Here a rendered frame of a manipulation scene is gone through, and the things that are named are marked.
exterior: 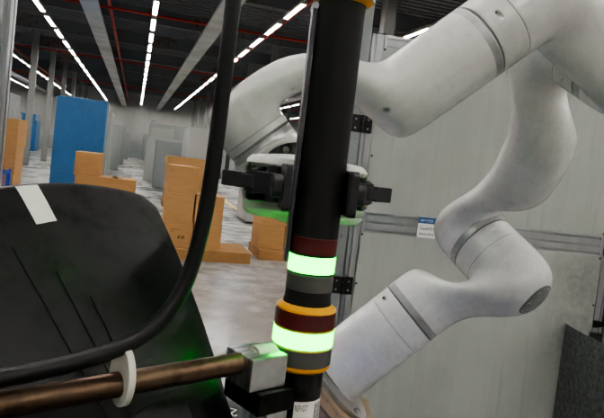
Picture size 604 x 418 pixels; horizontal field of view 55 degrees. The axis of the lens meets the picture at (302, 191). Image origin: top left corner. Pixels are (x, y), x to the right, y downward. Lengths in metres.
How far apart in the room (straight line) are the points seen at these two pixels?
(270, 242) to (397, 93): 7.98
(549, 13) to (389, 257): 1.71
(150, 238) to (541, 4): 0.47
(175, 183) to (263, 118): 7.24
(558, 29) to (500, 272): 0.44
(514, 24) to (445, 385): 1.99
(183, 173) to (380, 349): 6.93
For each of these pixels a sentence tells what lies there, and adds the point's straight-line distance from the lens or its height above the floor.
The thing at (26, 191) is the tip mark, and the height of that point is 1.44.
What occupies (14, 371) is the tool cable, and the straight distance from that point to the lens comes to 0.33.
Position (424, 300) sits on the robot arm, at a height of 1.27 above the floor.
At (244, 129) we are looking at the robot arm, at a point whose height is 1.51.
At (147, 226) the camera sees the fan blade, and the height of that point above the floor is 1.42.
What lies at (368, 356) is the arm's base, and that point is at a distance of 1.04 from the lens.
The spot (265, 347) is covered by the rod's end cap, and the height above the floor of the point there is 1.36.
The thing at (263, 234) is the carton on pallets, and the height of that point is 0.35.
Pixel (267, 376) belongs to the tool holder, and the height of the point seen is 1.34.
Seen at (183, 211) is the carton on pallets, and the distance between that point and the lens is 7.89.
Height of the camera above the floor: 1.49
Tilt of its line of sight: 3 degrees down
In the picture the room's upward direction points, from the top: 7 degrees clockwise
